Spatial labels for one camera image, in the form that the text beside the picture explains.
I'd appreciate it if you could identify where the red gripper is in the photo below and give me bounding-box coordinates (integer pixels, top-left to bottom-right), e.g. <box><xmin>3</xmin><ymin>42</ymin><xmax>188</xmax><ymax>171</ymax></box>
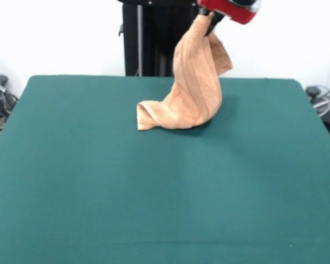
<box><xmin>197</xmin><ymin>0</ymin><xmax>262</xmax><ymax>37</ymax></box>

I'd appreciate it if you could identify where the tan terry towel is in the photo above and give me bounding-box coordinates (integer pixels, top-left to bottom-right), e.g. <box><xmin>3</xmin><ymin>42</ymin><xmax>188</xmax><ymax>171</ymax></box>
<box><xmin>136</xmin><ymin>13</ymin><xmax>234</xmax><ymax>131</ymax></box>

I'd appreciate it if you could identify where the dark green table cloth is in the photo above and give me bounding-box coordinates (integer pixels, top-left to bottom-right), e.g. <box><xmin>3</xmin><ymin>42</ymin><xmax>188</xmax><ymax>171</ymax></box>
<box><xmin>0</xmin><ymin>74</ymin><xmax>330</xmax><ymax>264</ymax></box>

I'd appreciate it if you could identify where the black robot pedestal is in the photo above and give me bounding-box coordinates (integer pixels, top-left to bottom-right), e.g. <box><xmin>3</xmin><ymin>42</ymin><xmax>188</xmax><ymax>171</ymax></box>
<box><xmin>116</xmin><ymin>0</ymin><xmax>230</xmax><ymax>78</ymax></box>

